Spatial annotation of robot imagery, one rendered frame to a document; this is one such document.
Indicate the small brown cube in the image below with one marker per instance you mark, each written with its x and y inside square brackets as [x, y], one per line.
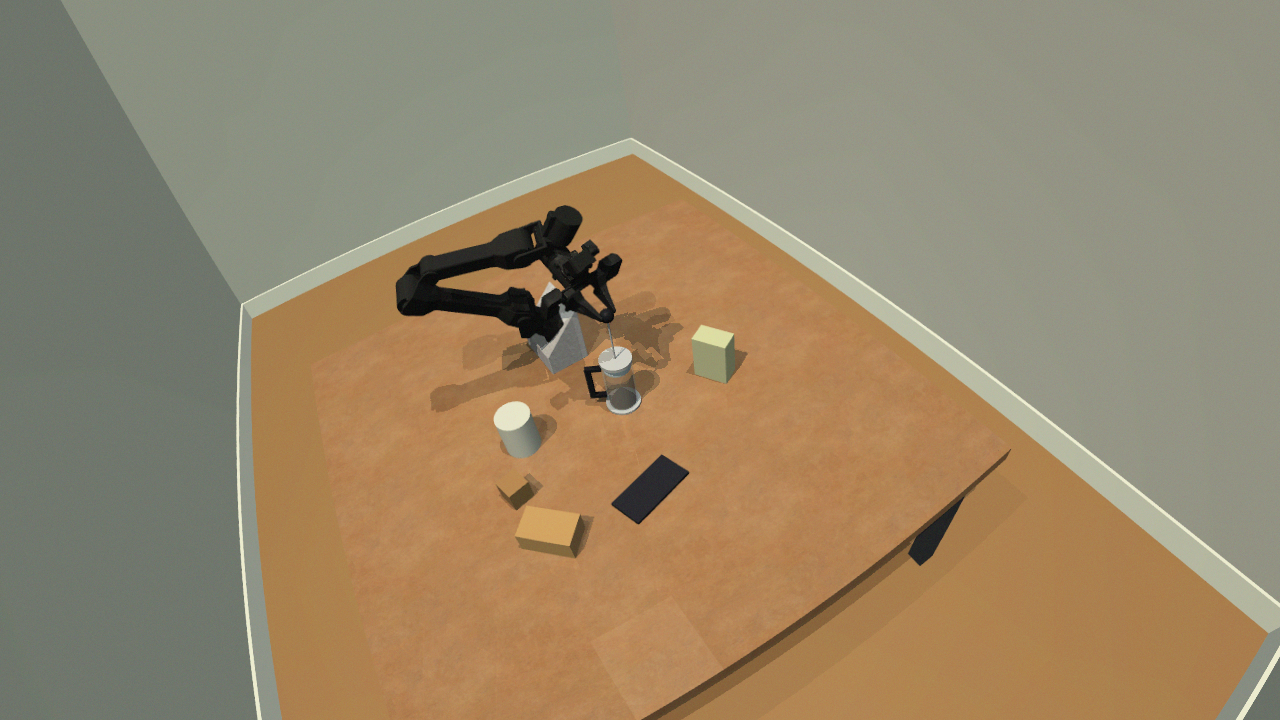
[515, 489]

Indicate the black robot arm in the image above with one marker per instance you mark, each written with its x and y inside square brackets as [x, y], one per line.
[417, 294]

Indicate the glass french press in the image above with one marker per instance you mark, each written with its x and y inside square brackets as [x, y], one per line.
[615, 363]

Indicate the pale yellow block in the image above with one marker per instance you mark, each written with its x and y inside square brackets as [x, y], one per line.
[713, 353]

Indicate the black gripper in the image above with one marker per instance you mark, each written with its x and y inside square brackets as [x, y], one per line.
[571, 297]

